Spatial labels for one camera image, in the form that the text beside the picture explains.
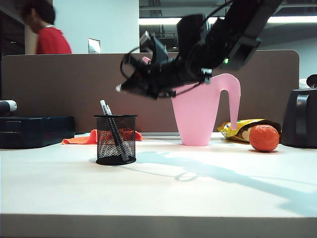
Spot black case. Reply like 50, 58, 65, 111
0, 116, 75, 150

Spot black mesh pen basket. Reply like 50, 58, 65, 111
93, 114, 138, 166

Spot beige column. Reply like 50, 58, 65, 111
24, 24, 40, 55

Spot silver wall plate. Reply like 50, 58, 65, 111
88, 38, 102, 55

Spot ceiling light strip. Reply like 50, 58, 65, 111
138, 16, 317, 25

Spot brown desk partition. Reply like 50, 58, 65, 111
0, 49, 300, 133

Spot pink plastic watering can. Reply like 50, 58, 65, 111
142, 56, 241, 146

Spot orange cloth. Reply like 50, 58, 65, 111
61, 129, 144, 145

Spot person in red shirt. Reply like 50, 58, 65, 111
21, 0, 73, 55

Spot black pen with clear end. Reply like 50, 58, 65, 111
106, 104, 124, 159

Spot black kettle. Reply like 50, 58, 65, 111
280, 74, 317, 149

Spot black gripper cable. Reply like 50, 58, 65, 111
120, 46, 154, 80

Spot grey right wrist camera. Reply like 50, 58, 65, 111
140, 31, 171, 65

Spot yellow snack bag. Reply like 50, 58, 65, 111
217, 119, 282, 144

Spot orange ball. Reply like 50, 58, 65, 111
249, 124, 280, 152

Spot white and grey tool handle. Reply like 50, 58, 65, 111
0, 100, 18, 117

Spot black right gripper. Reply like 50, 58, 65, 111
115, 55, 190, 100

